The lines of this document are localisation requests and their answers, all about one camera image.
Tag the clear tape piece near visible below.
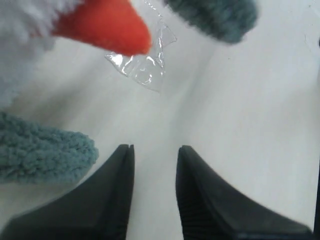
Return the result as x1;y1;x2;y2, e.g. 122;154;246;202
104;0;177;93

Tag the white fluffy snowman toy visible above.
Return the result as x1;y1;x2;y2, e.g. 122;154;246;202
0;0;152;108

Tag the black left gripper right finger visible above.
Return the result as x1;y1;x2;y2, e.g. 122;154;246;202
175;145;314;240

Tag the green knitted scarf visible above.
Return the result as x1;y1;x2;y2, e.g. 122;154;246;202
0;0;258;184

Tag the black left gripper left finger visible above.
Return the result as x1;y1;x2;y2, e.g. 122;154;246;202
0;144;135;240

